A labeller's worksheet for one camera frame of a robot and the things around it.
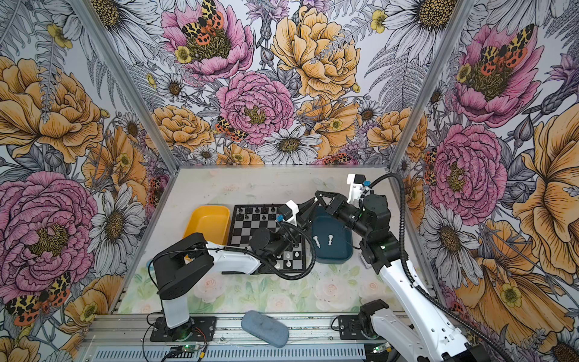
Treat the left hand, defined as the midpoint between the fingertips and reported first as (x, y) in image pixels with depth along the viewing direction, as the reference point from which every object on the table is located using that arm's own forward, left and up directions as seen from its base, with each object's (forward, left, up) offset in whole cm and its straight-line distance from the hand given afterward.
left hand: (320, 203), depth 71 cm
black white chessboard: (+12, +28, -27) cm, 41 cm away
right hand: (-1, +2, +3) cm, 4 cm away
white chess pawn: (+2, -7, -26) cm, 27 cm away
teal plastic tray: (+1, -8, -28) cm, 29 cm away
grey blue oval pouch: (-29, +17, -26) cm, 43 cm away
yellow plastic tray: (+11, +43, -27) cm, 52 cm away
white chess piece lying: (+3, -1, -28) cm, 28 cm away
